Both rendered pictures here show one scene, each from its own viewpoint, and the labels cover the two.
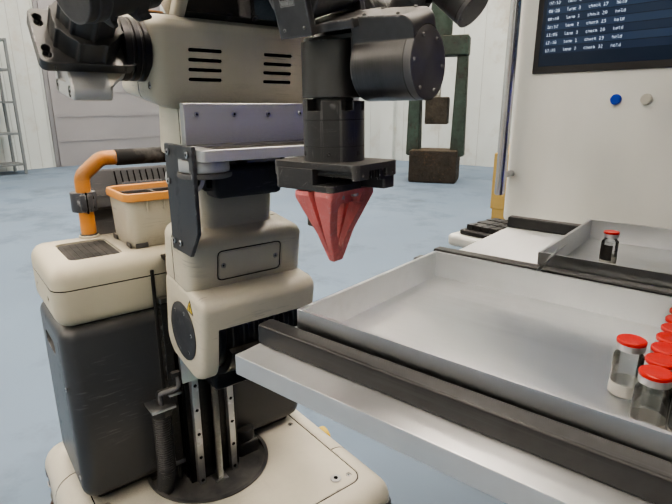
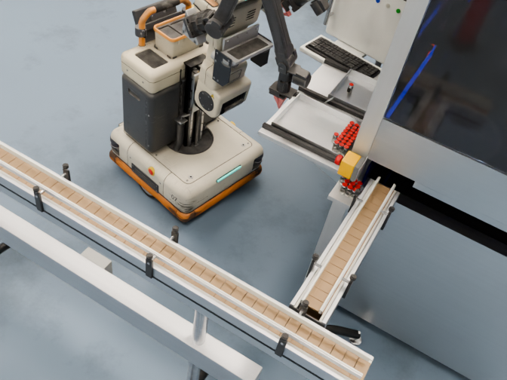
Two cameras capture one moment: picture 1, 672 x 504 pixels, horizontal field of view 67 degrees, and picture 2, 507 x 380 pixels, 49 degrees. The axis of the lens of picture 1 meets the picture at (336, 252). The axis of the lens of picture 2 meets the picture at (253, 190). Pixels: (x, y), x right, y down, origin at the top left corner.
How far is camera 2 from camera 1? 195 cm
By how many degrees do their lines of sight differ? 34
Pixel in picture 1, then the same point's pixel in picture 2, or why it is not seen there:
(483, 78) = not seen: outside the picture
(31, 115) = not seen: outside the picture
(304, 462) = (228, 138)
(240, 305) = (229, 95)
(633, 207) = (376, 45)
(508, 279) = (318, 105)
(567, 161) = (355, 17)
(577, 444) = (321, 153)
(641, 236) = (364, 78)
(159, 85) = not seen: hidden behind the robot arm
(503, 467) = (311, 155)
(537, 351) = (321, 130)
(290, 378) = (272, 137)
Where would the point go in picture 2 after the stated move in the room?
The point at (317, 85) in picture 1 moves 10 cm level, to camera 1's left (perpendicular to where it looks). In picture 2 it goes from (284, 78) to (259, 78)
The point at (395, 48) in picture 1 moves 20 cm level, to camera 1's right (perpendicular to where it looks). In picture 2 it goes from (302, 81) to (350, 82)
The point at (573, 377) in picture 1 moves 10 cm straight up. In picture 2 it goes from (326, 138) to (331, 120)
